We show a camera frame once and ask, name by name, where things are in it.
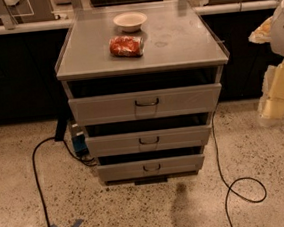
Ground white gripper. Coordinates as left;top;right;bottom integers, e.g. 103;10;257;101
248;17;284;128

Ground grey bottom drawer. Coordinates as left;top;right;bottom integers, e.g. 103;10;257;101
97;154;205;182

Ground grey drawer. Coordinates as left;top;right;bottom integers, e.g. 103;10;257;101
97;154;205;182
85;125;211;157
68;83;222;126

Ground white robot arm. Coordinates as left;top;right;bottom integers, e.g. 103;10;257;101
248;0;284;127

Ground grey drawer cabinet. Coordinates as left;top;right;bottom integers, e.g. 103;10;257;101
57;0;228;184

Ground grey middle drawer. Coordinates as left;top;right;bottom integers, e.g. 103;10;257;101
85;125;211;157

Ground grey top drawer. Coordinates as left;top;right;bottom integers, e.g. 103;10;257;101
68;83;222;126

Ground red soda can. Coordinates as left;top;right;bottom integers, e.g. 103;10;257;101
109;35;144;57

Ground white bowl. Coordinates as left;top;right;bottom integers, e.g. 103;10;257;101
113;12;147;33

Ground blue power box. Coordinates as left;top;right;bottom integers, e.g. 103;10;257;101
69;121;89;157

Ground dark counter cabinets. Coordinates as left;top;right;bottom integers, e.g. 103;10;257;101
0;9;282;125

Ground black cable on right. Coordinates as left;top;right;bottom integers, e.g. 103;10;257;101
209;105;271;227

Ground black cable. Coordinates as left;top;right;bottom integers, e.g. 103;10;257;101
29;132;104;227
209;105;271;227

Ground black cable on left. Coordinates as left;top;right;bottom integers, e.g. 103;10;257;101
29;132;104;227

